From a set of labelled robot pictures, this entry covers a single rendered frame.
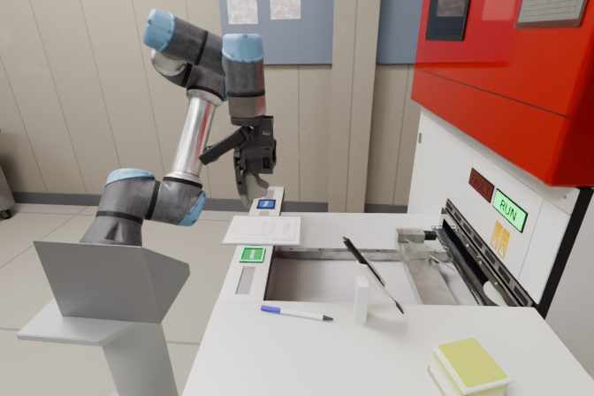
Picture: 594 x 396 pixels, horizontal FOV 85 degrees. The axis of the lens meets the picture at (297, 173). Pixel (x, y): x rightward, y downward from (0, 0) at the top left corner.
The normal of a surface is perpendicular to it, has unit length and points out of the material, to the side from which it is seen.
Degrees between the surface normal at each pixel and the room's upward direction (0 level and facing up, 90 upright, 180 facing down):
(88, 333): 0
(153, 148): 90
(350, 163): 90
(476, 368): 0
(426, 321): 0
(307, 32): 90
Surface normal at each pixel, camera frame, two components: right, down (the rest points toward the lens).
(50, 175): -0.10, 0.39
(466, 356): -0.01, -0.92
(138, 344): 0.58, 0.31
